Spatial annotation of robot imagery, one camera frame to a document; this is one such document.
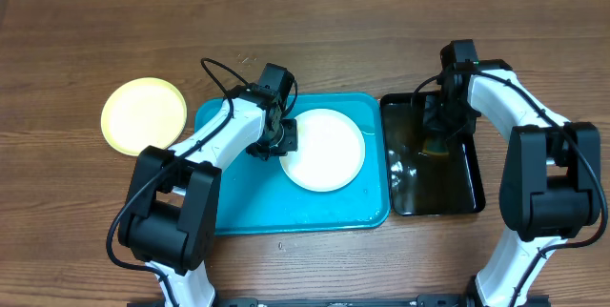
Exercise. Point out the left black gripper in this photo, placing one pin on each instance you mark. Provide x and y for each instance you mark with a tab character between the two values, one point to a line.
291	143

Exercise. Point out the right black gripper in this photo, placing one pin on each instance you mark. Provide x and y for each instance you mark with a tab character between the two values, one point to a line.
435	124

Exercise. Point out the green yellow sponge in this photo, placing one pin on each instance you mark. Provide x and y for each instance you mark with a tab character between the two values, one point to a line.
435	146

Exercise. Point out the white plate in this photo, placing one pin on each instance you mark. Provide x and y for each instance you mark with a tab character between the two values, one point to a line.
330	151

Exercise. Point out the yellow plate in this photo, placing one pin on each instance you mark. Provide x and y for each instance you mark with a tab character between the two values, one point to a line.
144	112

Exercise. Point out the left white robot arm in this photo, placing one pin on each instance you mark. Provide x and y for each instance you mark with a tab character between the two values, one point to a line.
166	226

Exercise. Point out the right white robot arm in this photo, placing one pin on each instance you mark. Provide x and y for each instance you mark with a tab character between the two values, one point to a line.
550	194

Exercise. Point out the black water tray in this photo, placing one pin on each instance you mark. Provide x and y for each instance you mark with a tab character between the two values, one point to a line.
421	184

